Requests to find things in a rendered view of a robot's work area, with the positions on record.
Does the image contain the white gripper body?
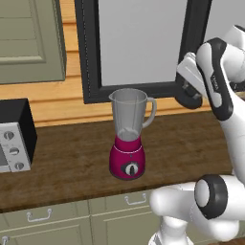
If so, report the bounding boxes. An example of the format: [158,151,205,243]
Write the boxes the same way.
[175,52,209,98]

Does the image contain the magenta blender with clear jug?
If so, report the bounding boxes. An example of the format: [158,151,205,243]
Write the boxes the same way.
[108,88,158,181]

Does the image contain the black framed window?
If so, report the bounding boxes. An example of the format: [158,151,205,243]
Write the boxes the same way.
[74,0,245,105]

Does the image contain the olive green drawer front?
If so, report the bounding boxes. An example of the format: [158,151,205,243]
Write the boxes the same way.
[88,189,155,216]
[0,200,91,234]

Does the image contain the olive green cupboard door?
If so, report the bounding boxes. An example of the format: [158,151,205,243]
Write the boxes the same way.
[90,210,165,245]
[0,219,93,245]

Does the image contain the black and silver toaster oven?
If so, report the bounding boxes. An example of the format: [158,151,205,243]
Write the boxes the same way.
[0,98,38,174]

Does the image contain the silver drawer handle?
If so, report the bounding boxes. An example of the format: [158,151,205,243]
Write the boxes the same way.
[123,192,148,206]
[26,208,54,223]

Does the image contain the olive green wall cupboard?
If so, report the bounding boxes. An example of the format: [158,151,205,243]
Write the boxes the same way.
[0,0,67,85]

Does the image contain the silver cupboard door handle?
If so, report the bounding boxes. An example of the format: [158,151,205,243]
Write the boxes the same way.
[0,234,11,245]

